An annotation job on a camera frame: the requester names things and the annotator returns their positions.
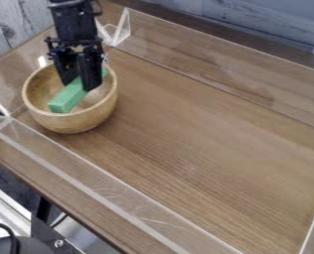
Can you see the clear acrylic corner bracket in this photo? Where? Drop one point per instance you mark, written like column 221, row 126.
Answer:
column 114, row 34

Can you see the brown wooden bowl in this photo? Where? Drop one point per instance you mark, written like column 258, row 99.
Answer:
column 42, row 86

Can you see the black metal table leg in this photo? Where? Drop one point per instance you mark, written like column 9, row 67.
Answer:
column 43, row 209

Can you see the grey metal bracket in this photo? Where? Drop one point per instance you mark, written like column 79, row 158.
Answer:
column 51, row 238

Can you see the green rectangular block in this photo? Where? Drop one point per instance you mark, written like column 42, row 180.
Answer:
column 70, row 96

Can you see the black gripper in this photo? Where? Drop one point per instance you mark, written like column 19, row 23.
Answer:
column 74, row 20

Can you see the clear acrylic rear wall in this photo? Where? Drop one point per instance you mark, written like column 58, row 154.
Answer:
column 264, row 79

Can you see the clear acrylic wall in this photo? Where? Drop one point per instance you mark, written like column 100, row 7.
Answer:
column 113, row 209
column 264, row 79

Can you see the dark grey round base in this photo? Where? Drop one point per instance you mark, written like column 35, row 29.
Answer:
column 26, row 246

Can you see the clear acrylic front wall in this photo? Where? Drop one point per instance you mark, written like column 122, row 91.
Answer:
column 113, row 209

